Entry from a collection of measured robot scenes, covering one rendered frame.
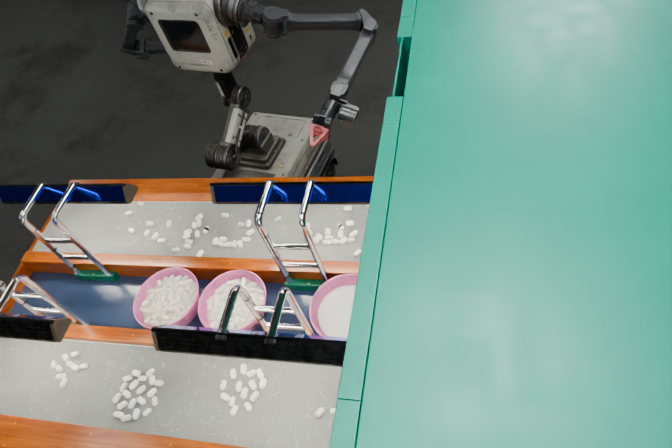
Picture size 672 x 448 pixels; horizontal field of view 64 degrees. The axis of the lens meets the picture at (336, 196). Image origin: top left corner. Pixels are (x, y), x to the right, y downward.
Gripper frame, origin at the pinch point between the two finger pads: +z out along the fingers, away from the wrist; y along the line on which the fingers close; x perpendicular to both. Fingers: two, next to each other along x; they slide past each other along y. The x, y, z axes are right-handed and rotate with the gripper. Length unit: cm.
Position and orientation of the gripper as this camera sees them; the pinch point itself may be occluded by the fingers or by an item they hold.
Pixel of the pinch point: (312, 144)
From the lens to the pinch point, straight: 182.8
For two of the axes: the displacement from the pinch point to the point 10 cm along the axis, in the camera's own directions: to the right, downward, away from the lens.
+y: -1.1, 5.5, 8.3
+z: -3.3, 7.7, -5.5
